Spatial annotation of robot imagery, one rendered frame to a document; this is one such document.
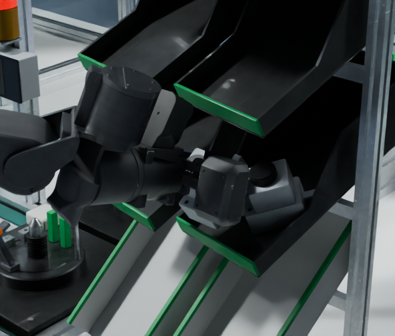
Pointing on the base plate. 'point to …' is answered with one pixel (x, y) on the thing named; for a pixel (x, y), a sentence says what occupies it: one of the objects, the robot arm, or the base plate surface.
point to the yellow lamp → (3, 24)
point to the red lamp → (0, 4)
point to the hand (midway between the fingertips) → (201, 168)
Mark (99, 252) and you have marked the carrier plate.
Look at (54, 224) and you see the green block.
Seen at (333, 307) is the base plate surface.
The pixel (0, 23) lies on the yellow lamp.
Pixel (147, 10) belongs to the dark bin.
